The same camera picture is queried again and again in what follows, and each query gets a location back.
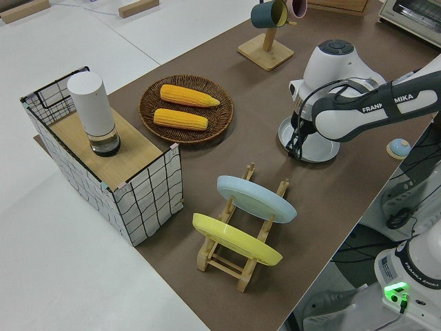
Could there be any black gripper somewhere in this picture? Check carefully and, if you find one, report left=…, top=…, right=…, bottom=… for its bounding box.
left=287, top=103, right=316, bottom=162

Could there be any gray round plate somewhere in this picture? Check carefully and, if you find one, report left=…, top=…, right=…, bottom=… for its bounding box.
left=278, top=115, right=341, bottom=164

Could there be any light blue plate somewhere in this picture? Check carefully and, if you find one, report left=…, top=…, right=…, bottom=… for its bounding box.
left=216, top=174, right=298, bottom=225

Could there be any yellow plate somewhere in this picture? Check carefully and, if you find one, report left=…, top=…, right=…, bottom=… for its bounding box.
left=191, top=212, right=285, bottom=268

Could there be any wooden plate rack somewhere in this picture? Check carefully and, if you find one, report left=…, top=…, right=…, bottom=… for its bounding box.
left=196, top=161, right=291, bottom=294

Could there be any brown table mat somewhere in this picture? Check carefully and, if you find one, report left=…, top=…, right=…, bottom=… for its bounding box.
left=32, top=0, right=441, bottom=331

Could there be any brown wicker basket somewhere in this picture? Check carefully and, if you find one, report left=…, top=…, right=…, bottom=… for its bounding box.
left=139, top=74, right=236, bottom=146

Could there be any blue wooden call bell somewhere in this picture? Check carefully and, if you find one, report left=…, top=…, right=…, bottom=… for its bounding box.
left=387, top=137, right=411, bottom=161

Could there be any wooden mug stand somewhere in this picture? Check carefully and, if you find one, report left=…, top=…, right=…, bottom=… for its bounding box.
left=236, top=19, right=298, bottom=72

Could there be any yellow corn cob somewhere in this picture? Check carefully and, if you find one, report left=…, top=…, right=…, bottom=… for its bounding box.
left=152, top=108, right=209, bottom=132
left=159, top=83, right=222, bottom=108

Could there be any dark teal mug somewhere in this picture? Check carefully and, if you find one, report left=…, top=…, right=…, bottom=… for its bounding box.
left=250, top=2, right=277, bottom=30

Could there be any pink mug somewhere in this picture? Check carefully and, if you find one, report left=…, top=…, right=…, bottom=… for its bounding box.
left=287, top=0, right=309, bottom=19

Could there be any light wooden drawer cabinet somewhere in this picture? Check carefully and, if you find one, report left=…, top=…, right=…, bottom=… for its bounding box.
left=305, top=0, right=369, bottom=17

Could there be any grey white machine base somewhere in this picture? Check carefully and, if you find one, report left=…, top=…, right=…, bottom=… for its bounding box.
left=300, top=288, right=384, bottom=331

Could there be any light wooden board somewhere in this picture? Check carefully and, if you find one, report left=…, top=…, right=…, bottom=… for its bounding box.
left=48, top=109, right=164, bottom=184

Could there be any white toaster oven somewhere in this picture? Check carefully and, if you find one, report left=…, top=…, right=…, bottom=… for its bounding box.
left=376, top=0, right=441, bottom=46

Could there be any white cylinder glass bottle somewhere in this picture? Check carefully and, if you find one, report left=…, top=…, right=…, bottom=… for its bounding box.
left=66, top=70, right=123, bottom=158

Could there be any light wooden block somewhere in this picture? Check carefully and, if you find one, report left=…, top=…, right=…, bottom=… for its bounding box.
left=0, top=0, right=51, bottom=25
left=117, top=0, right=161, bottom=19

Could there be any white perforated metal bracket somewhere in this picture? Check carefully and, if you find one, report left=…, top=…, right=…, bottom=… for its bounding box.
left=378, top=174, right=441, bottom=239

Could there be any black wire grid box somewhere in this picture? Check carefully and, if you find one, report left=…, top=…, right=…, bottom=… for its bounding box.
left=19, top=65, right=184, bottom=248

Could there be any thin blue wire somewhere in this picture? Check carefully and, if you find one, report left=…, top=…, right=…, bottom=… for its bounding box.
left=50, top=2, right=120, bottom=17

